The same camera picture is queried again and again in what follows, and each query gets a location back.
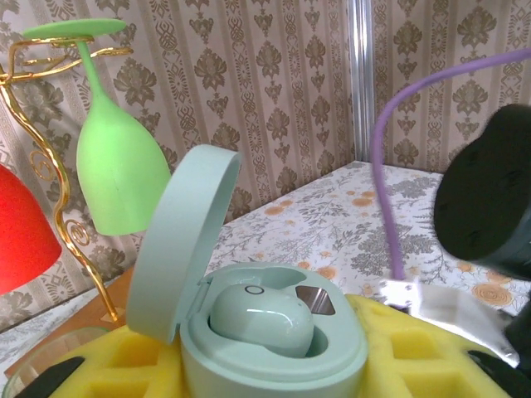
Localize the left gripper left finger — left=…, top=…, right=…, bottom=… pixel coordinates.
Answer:
left=2, top=326, right=188, bottom=398

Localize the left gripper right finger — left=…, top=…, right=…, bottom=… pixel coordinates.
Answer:
left=348, top=294, right=520, bottom=398

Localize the mint earbud charging case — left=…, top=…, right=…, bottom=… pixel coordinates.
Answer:
left=124, top=143, right=369, bottom=398

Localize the mint earbud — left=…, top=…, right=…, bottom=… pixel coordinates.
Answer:
left=207, top=283, right=317, bottom=358

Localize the red wine glass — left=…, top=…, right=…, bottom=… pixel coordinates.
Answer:
left=0, top=163, right=64, bottom=297

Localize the green wine glass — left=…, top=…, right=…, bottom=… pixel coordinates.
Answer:
left=22, top=17, right=174, bottom=237

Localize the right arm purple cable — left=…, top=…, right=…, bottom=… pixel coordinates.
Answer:
left=370, top=46, right=531, bottom=284

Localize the aluminium frame post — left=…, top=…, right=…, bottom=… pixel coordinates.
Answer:
left=347, top=0, right=378, bottom=163

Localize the gold wire glass rack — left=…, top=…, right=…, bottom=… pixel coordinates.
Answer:
left=0, top=36, right=139, bottom=362

